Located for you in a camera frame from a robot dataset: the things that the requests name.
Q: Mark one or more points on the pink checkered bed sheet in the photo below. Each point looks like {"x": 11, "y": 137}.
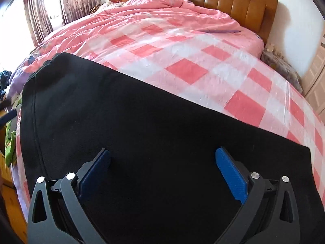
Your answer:
{"x": 188, "y": 68}

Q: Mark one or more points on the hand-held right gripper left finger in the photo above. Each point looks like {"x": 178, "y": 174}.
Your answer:
{"x": 95, "y": 174}

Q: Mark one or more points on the nightstand with floral cover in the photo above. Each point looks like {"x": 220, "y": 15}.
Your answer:
{"x": 281, "y": 66}

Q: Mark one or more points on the black pants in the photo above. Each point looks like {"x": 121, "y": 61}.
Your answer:
{"x": 152, "y": 132}

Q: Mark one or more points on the green cloth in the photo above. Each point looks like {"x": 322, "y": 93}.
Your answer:
{"x": 11, "y": 142}

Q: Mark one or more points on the pink quilt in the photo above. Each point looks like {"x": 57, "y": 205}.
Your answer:
{"x": 152, "y": 12}

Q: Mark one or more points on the wooden padded headboard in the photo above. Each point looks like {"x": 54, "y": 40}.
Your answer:
{"x": 228, "y": 2}

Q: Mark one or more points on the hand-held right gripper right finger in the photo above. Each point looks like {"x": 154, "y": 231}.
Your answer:
{"x": 231, "y": 174}

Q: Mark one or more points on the blue clothes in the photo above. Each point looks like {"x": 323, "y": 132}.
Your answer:
{"x": 5, "y": 81}

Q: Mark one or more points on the brown patterned cloth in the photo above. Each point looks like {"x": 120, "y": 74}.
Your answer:
{"x": 101, "y": 7}

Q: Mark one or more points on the light wooden wardrobe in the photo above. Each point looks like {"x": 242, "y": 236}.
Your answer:
{"x": 316, "y": 81}

